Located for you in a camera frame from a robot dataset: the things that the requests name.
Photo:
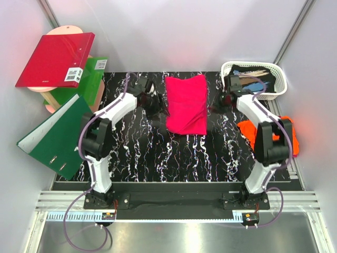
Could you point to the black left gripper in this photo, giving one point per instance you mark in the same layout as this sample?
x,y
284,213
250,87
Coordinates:
x,y
160,108

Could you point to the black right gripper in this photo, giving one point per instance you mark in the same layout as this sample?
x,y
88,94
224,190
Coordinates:
x,y
216,108

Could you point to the magenta pink t shirt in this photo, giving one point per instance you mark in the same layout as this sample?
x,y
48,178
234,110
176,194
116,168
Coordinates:
x,y
187,100

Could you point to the white plastic basket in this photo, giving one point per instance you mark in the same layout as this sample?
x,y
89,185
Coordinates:
x,y
275,87

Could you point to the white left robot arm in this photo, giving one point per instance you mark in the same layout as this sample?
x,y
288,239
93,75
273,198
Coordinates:
x,y
94,143

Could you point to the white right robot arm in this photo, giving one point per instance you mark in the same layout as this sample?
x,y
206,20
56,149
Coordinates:
x,y
273,148

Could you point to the black printed t shirt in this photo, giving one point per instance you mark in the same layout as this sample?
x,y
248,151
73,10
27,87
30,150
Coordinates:
x,y
246,73

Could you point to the orange folded t shirt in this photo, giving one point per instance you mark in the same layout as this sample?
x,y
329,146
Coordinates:
x,y
249,131

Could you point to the light green folder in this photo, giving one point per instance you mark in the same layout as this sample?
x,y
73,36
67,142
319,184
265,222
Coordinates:
x,y
89,83

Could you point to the pink wooden stool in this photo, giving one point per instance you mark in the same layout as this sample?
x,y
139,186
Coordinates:
x,y
50,103

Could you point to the red ring binder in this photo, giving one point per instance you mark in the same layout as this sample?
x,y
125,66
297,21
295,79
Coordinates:
x,y
57,61

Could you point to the dark green ring binder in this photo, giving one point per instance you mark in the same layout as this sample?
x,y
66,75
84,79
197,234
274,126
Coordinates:
x,y
53,143

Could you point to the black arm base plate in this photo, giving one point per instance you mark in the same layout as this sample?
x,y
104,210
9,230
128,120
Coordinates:
x,y
134,199

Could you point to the aluminium frame rail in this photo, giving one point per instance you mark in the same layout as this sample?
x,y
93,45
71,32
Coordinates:
x,y
63,204

